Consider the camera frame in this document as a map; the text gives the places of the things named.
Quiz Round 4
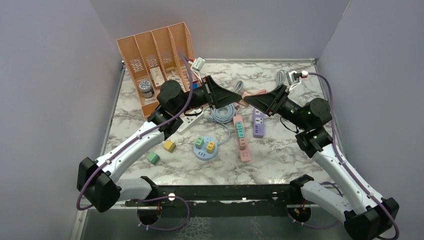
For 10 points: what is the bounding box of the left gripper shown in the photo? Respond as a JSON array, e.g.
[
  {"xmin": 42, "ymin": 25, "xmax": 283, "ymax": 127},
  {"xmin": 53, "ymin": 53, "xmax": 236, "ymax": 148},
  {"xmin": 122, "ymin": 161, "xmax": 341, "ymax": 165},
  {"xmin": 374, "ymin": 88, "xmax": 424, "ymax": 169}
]
[{"xmin": 174, "ymin": 75, "xmax": 242, "ymax": 115}]

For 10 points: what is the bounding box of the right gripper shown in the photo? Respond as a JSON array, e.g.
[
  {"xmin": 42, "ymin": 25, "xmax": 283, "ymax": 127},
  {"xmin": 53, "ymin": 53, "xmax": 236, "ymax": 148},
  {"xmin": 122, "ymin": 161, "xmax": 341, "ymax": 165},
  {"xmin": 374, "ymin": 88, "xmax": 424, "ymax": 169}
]
[{"xmin": 244, "ymin": 83, "xmax": 310, "ymax": 131}]

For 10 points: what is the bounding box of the teal usb charger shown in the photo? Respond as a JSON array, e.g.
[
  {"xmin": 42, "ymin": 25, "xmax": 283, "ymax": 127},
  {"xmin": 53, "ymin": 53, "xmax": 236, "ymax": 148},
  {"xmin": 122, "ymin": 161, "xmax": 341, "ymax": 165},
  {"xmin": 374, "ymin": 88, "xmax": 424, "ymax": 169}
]
[
  {"xmin": 235, "ymin": 121, "xmax": 243, "ymax": 131},
  {"xmin": 236, "ymin": 129, "xmax": 245, "ymax": 139}
]

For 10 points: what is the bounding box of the yellow usb charger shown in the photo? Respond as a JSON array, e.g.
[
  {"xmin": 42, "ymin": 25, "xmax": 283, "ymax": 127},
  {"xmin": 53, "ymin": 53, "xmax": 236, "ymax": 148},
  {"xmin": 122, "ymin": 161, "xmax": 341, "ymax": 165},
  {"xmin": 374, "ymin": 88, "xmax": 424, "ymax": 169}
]
[{"xmin": 206, "ymin": 141, "xmax": 216, "ymax": 154}]

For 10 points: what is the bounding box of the green usb charger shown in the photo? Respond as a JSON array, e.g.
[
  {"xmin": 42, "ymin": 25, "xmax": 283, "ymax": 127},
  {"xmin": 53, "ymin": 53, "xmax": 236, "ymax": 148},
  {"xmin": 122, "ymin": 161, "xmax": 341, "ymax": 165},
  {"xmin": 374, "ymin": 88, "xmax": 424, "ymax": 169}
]
[{"xmin": 194, "ymin": 136, "xmax": 204, "ymax": 149}]

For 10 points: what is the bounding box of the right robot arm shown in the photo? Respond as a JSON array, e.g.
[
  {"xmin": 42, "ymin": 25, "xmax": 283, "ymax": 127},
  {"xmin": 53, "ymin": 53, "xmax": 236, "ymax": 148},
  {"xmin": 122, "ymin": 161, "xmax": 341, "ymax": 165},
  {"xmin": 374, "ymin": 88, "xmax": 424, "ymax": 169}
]
[{"xmin": 243, "ymin": 85, "xmax": 400, "ymax": 240}]

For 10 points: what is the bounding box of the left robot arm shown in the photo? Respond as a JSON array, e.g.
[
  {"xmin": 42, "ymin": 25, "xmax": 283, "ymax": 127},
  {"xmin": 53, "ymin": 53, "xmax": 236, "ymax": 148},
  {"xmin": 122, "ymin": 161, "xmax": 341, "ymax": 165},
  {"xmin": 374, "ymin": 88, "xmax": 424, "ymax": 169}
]
[{"xmin": 76, "ymin": 75, "xmax": 242, "ymax": 213}]

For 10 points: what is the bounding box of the purple power strip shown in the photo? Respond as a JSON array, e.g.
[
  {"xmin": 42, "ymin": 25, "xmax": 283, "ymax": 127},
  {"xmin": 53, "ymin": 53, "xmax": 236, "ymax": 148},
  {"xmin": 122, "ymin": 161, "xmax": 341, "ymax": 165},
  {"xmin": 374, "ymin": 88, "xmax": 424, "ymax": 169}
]
[{"xmin": 252, "ymin": 108, "xmax": 265, "ymax": 139}]

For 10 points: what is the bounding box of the white power strip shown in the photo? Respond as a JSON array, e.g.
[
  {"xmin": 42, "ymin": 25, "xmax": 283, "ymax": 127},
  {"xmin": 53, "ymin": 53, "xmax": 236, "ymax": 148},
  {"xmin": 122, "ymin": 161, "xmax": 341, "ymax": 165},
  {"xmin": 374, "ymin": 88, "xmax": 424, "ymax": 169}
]
[{"xmin": 177, "ymin": 112, "xmax": 204, "ymax": 135}]

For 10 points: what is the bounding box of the pink power strip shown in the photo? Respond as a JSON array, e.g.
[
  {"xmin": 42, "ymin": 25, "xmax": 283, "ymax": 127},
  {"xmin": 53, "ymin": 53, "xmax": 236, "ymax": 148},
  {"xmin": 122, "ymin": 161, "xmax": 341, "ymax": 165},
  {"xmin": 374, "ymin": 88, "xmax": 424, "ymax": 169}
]
[{"xmin": 232, "ymin": 115, "xmax": 251, "ymax": 163}]

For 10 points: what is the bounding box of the round blue power strip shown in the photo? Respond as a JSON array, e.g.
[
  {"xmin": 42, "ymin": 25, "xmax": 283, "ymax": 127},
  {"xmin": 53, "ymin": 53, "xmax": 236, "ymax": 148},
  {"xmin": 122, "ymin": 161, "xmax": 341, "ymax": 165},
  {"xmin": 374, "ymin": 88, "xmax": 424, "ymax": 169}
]
[{"xmin": 192, "ymin": 136, "xmax": 219, "ymax": 162}]

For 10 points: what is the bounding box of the white red box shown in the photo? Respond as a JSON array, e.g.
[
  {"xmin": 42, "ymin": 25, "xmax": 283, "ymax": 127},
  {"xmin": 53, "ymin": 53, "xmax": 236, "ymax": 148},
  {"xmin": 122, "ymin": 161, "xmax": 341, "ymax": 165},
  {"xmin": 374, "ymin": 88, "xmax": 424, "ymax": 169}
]
[{"xmin": 149, "ymin": 66, "xmax": 165, "ymax": 89}]

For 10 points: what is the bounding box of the round tin in organizer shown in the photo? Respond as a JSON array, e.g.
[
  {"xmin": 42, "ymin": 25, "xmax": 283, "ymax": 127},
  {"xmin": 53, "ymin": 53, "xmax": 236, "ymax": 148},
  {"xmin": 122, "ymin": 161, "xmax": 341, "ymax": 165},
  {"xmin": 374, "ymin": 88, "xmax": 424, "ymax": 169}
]
[{"xmin": 138, "ymin": 80, "xmax": 155, "ymax": 98}]

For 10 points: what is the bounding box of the orange desk file organizer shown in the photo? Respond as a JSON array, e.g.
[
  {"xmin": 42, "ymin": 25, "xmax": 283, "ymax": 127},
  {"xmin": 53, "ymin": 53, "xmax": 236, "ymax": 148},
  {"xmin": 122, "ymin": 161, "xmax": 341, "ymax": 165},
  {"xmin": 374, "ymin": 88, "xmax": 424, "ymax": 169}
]
[{"xmin": 116, "ymin": 22, "xmax": 195, "ymax": 117}]

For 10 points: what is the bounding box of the green charger left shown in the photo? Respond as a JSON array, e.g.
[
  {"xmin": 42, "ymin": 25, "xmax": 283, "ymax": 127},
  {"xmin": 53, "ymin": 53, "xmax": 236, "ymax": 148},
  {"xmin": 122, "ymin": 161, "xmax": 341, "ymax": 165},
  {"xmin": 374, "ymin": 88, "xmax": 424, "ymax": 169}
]
[{"xmin": 146, "ymin": 152, "xmax": 160, "ymax": 165}]

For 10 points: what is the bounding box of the coiled light blue cable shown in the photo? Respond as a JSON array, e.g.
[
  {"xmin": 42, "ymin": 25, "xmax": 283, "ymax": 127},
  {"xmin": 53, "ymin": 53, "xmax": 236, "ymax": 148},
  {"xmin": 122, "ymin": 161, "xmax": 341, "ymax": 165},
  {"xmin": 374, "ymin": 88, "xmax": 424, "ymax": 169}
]
[{"xmin": 206, "ymin": 103, "xmax": 238, "ymax": 145}]

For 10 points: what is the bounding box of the coiled pink cable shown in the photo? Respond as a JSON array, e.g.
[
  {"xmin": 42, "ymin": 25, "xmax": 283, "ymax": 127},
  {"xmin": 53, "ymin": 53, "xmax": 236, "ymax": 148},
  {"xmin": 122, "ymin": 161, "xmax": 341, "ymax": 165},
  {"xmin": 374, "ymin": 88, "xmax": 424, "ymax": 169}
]
[{"xmin": 233, "ymin": 89, "xmax": 269, "ymax": 115}]

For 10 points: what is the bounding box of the grey cable bundle right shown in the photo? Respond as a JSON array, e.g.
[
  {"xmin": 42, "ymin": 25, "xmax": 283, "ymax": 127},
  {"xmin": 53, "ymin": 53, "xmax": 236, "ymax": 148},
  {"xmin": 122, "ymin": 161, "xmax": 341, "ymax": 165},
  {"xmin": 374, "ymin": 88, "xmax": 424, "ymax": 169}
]
[{"xmin": 274, "ymin": 69, "xmax": 288, "ymax": 90}]

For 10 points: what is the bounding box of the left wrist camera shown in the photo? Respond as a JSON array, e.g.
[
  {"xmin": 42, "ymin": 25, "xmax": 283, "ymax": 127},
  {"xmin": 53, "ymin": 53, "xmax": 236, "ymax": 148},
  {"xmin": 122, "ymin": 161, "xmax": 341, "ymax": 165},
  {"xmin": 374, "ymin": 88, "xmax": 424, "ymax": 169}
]
[{"xmin": 191, "ymin": 56, "xmax": 206, "ymax": 72}]

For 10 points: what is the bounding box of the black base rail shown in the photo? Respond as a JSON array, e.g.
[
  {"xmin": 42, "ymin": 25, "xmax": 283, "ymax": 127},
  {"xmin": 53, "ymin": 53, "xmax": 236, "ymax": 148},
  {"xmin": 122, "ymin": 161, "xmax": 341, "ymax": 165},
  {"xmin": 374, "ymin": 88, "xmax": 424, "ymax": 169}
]
[{"xmin": 125, "ymin": 184, "xmax": 310, "ymax": 218}]

